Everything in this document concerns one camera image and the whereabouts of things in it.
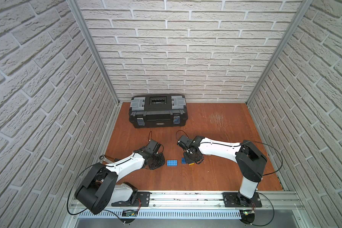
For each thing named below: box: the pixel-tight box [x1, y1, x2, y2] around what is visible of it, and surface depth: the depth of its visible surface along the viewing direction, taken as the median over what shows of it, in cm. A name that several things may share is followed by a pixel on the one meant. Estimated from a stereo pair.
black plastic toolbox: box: [128, 94, 189, 129], surface depth 96 cm
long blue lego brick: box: [166, 159, 178, 167], surface depth 87 cm
